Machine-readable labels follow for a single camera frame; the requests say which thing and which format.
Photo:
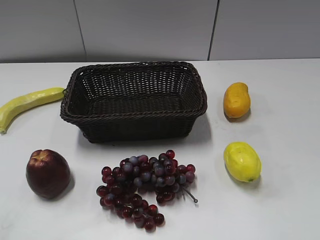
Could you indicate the dark red apple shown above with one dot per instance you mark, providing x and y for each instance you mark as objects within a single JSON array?
[{"x": 47, "y": 173}]

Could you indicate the yellow lemon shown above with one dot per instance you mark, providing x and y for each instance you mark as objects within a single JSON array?
[{"x": 242, "y": 161}]

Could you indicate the yellow-green banana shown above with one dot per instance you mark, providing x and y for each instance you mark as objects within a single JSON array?
[{"x": 26, "y": 102}]

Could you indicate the dark brown wicker basket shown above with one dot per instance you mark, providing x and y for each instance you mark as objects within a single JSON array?
[{"x": 134, "y": 101}]

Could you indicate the orange mango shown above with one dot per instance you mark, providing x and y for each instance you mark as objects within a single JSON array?
[{"x": 236, "y": 100}]

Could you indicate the red purple grape bunch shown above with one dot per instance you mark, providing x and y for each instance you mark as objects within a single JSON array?
[{"x": 136, "y": 187}]

